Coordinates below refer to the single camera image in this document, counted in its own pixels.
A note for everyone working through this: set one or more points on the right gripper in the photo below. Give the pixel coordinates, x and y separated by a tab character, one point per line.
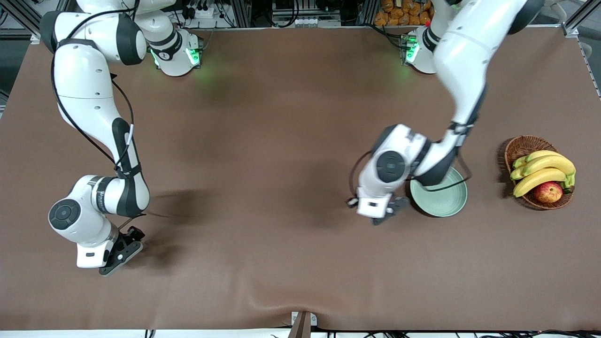
127	236

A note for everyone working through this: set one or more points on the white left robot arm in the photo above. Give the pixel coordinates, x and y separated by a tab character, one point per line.
462	56

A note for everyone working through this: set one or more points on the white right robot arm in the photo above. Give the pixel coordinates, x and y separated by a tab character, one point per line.
84	80

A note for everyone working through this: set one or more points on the light green round plate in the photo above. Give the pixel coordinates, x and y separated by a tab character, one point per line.
441	204

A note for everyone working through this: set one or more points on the brown table cover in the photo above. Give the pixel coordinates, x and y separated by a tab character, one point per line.
281	141

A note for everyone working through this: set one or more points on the greenish yellow banana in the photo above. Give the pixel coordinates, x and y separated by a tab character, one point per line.
516	173
519	162

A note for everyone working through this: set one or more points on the brown wicker basket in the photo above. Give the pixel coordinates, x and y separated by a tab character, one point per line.
523	145

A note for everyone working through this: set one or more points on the long yellow banana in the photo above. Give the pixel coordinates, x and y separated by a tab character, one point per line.
535	180

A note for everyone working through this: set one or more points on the small yellow banana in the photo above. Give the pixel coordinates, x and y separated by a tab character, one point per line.
540	154

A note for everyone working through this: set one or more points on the pile of orange buns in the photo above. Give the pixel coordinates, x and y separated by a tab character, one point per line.
399	14

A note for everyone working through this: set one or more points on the red apple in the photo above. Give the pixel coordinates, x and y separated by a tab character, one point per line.
548	192

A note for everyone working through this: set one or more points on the large yellow banana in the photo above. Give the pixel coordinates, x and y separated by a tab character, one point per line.
554	163

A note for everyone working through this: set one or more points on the green banana bunch stalk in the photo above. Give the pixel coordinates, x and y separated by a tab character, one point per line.
570	180

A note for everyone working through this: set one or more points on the white power strip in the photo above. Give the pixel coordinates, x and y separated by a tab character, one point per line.
202	13

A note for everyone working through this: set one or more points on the silver metal edge bracket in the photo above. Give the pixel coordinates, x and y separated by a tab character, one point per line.
295	319

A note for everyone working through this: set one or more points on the brown bar under bracket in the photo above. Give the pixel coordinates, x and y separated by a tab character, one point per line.
300	328

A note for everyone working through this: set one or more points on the aluminium frame post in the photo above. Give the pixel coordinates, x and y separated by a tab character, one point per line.
368	11
242	13

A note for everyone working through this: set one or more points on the slanted aluminium frame strut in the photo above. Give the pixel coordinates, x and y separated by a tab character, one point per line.
580	19
26	21

